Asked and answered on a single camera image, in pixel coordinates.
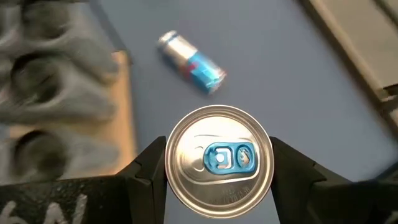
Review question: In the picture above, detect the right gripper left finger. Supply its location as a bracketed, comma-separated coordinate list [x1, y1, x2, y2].
[115, 136, 168, 224]

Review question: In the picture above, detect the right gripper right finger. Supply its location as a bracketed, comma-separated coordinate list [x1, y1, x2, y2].
[269, 136, 327, 224]

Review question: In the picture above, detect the blue Red Bull can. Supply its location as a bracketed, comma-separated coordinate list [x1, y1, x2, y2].
[164, 105, 275, 219]
[157, 30, 227, 95]

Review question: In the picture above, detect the white Celsius Arctic Vibe can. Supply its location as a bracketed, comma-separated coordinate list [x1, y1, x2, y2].
[0, 51, 119, 125]

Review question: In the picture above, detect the blue grey table mat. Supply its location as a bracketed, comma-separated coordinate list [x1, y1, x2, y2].
[90, 0, 398, 224]

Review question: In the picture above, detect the wooden shelf black metal frame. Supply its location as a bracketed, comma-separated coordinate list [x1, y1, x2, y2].
[9, 0, 137, 184]

